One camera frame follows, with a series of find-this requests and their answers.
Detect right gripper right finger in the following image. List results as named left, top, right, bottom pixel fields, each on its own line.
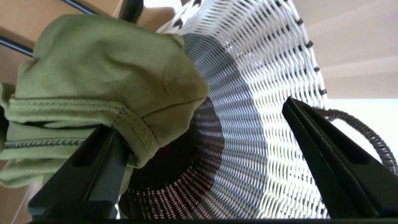
left=282, top=96, right=398, bottom=219

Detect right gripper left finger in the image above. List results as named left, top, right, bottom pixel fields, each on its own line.
left=27, top=126, right=131, bottom=219

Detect green garment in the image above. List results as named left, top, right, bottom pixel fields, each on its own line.
left=0, top=14, right=210, bottom=195

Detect white laundry basket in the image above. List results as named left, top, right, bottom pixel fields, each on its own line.
left=118, top=0, right=398, bottom=219

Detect black clothes rack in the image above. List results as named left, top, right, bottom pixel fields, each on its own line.
left=0, top=0, right=146, bottom=58

